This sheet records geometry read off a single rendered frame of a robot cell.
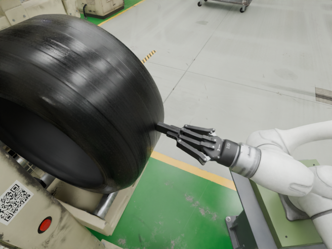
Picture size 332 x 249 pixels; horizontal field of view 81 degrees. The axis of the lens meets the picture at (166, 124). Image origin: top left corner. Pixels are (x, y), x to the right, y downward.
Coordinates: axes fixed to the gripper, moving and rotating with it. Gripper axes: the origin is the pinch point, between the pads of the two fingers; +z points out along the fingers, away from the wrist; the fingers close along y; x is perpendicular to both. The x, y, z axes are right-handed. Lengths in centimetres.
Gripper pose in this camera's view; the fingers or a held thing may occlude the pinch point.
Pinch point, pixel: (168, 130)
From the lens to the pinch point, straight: 58.5
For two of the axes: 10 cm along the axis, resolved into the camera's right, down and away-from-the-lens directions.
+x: -1.4, 6.3, 7.6
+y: -3.5, 6.9, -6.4
